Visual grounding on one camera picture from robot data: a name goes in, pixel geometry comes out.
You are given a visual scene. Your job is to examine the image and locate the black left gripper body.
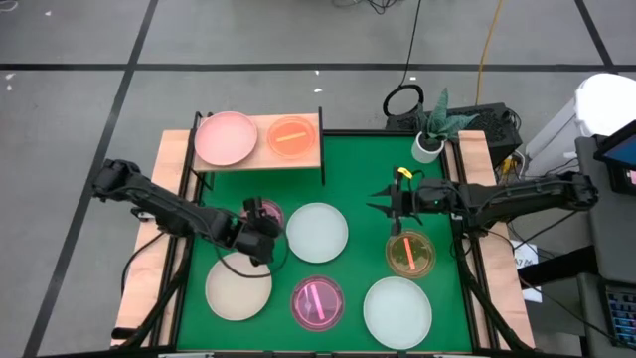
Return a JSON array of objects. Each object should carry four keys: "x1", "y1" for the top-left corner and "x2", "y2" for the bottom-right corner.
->
[{"x1": 229, "y1": 223, "x2": 278, "y2": 266}]

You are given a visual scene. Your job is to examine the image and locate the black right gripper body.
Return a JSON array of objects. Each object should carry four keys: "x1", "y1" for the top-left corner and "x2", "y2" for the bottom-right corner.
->
[{"x1": 390, "y1": 167, "x2": 423, "y2": 236}]

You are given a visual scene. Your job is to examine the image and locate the pink transparent plate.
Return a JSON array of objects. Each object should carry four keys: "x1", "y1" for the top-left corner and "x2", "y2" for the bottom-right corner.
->
[
  {"x1": 290, "y1": 274, "x2": 346, "y2": 333},
  {"x1": 239, "y1": 198, "x2": 286, "y2": 235}
]

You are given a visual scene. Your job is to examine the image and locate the white round plate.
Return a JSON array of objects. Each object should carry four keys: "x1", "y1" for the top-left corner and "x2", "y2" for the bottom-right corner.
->
[
  {"x1": 362, "y1": 275, "x2": 434, "y2": 351},
  {"x1": 285, "y1": 201, "x2": 350, "y2": 265}
]

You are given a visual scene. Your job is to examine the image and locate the beige round plate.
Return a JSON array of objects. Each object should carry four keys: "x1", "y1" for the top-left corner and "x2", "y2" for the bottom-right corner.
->
[{"x1": 204, "y1": 251, "x2": 274, "y2": 322}]

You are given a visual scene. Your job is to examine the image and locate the orange transparent plate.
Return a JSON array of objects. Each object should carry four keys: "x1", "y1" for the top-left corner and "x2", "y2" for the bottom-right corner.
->
[
  {"x1": 266, "y1": 115, "x2": 318, "y2": 160},
  {"x1": 385, "y1": 229, "x2": 437, "y2": 280}
]

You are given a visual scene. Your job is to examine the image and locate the pink opaque plate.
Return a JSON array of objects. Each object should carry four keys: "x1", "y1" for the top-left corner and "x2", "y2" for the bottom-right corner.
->
[{"x1": 194, "y1": 110, "x2": 259, "y2": 167}]

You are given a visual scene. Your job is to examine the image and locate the snake plant in white pot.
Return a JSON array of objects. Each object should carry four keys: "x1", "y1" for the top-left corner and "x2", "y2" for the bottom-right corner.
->
[{"x1": 410, "y1": 88, "x2": 481, "y2": 165}]

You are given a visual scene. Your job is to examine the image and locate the wooden side board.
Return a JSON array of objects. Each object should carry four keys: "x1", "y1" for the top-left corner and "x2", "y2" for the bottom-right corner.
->
[
  {"x1": 109, "y1": 129, "x2": 200, "y2": 348},
  {"x1": 441, "y1": 129, "x2": 537, "y2": 350}
]

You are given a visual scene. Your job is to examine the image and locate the black perforated box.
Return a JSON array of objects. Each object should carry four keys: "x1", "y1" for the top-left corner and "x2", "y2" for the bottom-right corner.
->
[{"x1": 385, "y1": 101, "x2": 523, "y2": 168}]

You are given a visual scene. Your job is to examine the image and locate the white paper sheet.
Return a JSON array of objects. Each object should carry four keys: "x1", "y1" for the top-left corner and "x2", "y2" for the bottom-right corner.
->
[{"x1": 509, "y1": 240, "x2": 544, "y2": 304}]

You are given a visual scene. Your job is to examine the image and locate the grey desk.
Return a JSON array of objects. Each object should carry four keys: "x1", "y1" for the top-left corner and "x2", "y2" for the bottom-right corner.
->
[{"x1": 574, "y1": 133, "x2": 636, "y2": 358}]

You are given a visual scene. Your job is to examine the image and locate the small tilted display screen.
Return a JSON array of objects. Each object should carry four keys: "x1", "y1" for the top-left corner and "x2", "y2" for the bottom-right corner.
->
[{"x1": 593, "y1": 118, "x2": 636, "y2": 196}]

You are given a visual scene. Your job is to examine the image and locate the tall white bin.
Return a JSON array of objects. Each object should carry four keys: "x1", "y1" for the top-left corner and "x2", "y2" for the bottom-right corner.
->
[{"x1": 524, "y1": 73, "x2": 636, "y2": 178}]

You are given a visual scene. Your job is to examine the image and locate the computer keyboard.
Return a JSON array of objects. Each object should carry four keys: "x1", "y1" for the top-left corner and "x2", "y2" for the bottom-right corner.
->
[{"x1": 598, "y1": 277, "x2": 636, "y2": 352}]

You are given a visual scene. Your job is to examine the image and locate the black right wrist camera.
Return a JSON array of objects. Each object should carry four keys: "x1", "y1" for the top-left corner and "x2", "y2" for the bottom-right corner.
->
[{"x1": 415, "y1": 177, "x2": 451, "y2": 199}]

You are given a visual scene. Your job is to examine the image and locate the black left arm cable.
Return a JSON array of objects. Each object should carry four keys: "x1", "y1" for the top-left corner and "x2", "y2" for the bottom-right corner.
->
[{"x1": 211, "y1": 233, "x2": 291, "y2": 279}]

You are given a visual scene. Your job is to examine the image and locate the black table frame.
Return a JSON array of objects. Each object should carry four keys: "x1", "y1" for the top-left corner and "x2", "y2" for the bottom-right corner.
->
[{"x1": 111, "y1": 111, "x2": 538, "y2": 358}]

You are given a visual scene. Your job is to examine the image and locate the black coiled floor cable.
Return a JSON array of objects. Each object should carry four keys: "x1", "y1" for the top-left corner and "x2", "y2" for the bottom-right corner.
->
[{"x1": 381, "y1": 0, "x2": 426, "y2": 119}]

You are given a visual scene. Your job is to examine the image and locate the yellow cable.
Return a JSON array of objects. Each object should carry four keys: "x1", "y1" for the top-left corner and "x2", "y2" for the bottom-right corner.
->
[{"x1": 474, "y1": 0, "x2": 506, "y2": 106}]

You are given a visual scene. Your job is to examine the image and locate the black cable bundle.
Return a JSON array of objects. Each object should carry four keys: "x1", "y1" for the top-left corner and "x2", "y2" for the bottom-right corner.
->
[{"x1": 331, "y1": 0, "x2": 404, "y2": 15}]

